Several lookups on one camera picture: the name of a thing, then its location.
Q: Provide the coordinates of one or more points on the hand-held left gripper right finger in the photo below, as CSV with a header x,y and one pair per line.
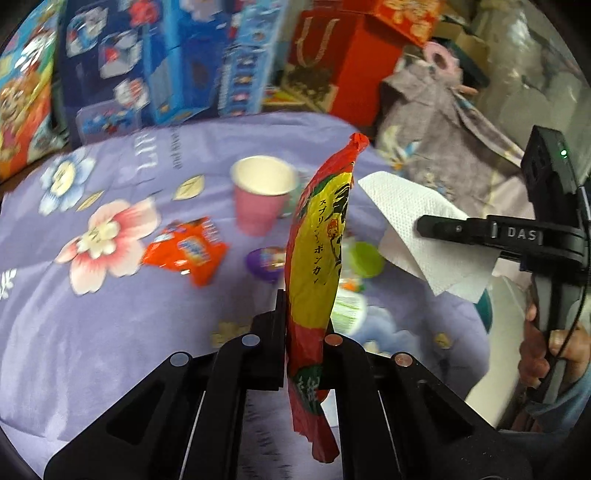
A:
x,y
351,369

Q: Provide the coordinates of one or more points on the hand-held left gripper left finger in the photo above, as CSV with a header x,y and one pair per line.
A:
x,y
272,350

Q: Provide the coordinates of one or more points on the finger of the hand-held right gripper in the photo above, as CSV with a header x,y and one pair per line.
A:
x,y
455,230

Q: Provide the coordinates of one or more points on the white paper napkin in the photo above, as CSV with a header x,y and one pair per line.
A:
x,y
415,203

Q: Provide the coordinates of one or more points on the red yellow snack wrapper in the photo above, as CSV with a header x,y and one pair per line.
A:
x,y
314,240

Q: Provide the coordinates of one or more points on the pink paper cup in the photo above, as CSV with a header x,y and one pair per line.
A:
x,y
258,203

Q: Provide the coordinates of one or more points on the person's right forearm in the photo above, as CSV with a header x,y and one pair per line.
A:
x,y
572,401

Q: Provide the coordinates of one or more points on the person's right hand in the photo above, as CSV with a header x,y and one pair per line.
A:
x,y
535,355

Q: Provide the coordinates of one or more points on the green printed plastic cup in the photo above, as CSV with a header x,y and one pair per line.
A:
x,y
350,309

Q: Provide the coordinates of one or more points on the purple round candy container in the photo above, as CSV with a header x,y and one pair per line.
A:
x,y
265,265

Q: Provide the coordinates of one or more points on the yellow-green round lid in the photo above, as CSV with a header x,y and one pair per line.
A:
x,y
367,259

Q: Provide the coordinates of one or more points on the grey floral cloth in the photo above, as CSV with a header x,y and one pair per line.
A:
x,y
443,124

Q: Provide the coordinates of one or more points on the orange snack packet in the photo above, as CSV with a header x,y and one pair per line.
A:
x,y
189,251

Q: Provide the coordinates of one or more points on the cardboard box with teal side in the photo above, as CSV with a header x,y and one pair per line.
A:
x,y
466,55

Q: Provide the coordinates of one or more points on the clear plastic sheet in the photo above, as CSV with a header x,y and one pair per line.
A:
x,y
531,60

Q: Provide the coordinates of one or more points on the red gift bag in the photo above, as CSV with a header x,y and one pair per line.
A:
x,y
341,55

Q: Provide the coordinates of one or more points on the red gold printed box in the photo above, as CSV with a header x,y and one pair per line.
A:
x,y
406,18

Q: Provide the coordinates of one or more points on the yellow book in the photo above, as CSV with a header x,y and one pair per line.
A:
x,y
281,98

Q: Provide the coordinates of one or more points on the large blue toy box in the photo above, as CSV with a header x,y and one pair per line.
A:
x,y
175,64

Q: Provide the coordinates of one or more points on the cartoon dog toy box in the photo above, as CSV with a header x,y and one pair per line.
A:
x,y
27,92

